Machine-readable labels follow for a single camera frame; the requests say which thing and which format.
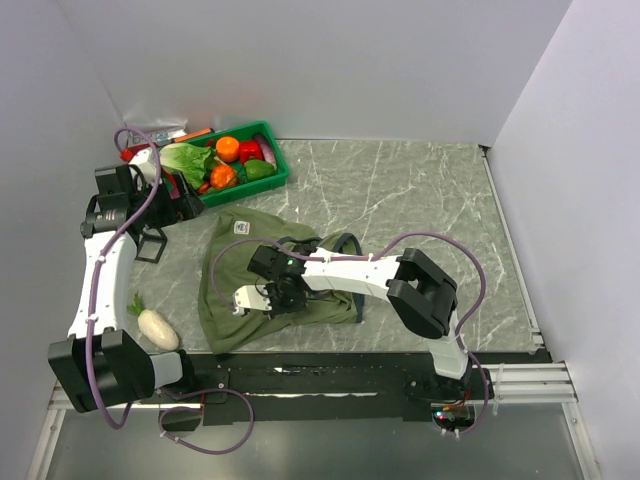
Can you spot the red white carton box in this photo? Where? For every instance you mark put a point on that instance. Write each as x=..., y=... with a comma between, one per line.
x=159, y=135

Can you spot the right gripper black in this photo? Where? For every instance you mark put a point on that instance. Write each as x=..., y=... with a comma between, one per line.
x=301, y=303

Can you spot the aluminium rail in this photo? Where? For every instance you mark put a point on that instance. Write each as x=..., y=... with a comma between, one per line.
x=511, y=383

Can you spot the green plastic tray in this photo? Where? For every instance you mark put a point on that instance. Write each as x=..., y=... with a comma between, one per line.
x=244, y=188

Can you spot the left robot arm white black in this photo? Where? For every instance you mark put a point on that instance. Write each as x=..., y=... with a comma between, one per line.
x=99, y=359

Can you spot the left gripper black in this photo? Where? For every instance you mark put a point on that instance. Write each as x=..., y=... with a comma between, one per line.
x=185, y=207

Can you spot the green toy pepper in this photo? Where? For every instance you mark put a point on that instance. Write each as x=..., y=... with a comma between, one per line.
x=258, y=169

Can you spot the toy lettuce head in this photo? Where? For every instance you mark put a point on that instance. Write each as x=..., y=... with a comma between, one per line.
x=192, y=161

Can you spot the orange toy pumpkin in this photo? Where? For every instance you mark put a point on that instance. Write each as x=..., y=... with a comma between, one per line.
x=223, y=176

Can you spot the olive green tank top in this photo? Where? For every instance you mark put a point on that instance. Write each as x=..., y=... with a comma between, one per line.
x=239, y=231

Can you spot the purple toy eggplant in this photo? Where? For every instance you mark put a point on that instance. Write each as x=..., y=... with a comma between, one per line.
x=266, y=149

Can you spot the red toy pepper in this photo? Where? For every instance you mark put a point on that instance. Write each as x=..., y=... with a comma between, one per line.
x=249, y=150

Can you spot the white toy radish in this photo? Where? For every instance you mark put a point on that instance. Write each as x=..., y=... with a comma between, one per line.
x=153, y=325

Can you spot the black square frame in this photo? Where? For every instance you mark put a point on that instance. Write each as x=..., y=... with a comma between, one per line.
x=151, y=246

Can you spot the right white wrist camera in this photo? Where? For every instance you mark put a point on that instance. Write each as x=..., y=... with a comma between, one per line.
x=251, y=298

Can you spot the orange toy fruit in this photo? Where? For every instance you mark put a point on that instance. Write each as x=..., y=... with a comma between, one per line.
x=227, y=149

